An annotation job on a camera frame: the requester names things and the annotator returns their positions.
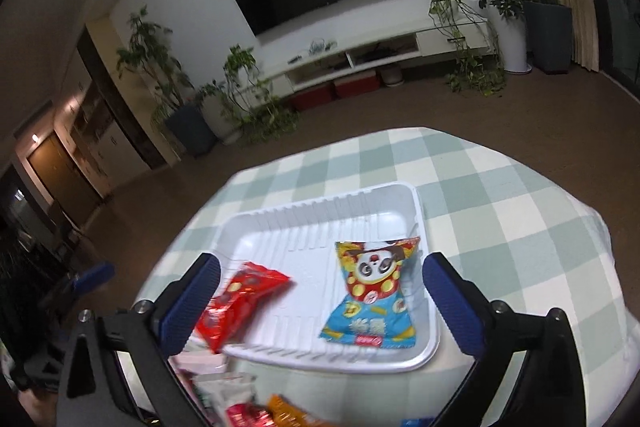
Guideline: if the round white plant pot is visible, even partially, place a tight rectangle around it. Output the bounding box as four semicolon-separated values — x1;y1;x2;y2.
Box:
202;97;243;145

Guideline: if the large red snack packet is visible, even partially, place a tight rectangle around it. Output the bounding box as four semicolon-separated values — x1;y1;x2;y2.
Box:
192;261;292;354

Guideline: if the tall leafy plant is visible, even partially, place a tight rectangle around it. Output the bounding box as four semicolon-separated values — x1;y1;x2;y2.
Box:
116;5;196;122

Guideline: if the silver white snack packet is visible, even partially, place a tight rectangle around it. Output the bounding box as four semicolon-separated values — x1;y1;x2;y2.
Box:
192;372;258;425

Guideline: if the white plastic tray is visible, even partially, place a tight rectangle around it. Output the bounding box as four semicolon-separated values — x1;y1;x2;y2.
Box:
212;181;441;374

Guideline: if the bushy green plant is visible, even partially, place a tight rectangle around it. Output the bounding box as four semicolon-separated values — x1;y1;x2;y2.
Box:
200;46;301;145

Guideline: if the blue panda snack packet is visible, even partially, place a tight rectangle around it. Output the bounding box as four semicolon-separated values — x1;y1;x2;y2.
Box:
320;237;422;350

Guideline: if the dark square plant pot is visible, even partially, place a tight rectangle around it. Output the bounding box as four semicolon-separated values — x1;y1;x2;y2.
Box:
165;104;217;158

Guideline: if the tall dark plant pot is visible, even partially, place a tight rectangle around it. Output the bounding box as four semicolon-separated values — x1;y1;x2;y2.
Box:
524;0;573;74

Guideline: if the long pale pink packet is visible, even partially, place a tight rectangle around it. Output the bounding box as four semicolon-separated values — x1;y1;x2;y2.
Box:
170;342;231;378

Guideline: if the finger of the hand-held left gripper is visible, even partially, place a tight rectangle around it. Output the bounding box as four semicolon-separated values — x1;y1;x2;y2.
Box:
44;261;117;308

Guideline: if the glass sliding door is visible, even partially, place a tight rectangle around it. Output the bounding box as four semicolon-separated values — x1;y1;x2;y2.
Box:
585;0;640;102

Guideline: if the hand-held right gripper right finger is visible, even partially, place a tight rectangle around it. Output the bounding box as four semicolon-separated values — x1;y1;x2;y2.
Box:
422;252;586;427

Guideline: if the tall white plant pot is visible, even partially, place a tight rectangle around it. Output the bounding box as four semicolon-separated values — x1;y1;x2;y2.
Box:
492;4;532;72

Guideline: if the dark wooden wall cabinet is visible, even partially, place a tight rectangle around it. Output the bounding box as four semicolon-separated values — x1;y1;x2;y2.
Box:
77;24;166;170

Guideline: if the orange snack packet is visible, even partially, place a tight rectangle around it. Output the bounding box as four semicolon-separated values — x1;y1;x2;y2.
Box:
267;394;321;427

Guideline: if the white television cabinet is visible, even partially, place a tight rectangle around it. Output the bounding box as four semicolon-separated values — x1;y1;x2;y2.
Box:
235;19;493;100

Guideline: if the red storage box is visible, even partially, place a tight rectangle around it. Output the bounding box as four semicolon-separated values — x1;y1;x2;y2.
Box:
292;83;335;112
334;72;381;100

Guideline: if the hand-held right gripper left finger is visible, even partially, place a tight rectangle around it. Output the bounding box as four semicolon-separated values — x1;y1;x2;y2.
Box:
55;253;222;427

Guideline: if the dark red snack packet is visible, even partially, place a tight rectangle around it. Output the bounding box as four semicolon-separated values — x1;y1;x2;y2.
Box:
225;402;276;427

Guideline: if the trailing vine plant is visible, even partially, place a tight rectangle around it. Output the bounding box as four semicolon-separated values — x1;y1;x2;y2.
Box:
424;0;506;96

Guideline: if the brown wooden door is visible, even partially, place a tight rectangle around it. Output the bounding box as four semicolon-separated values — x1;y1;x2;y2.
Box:
27;132;98;228

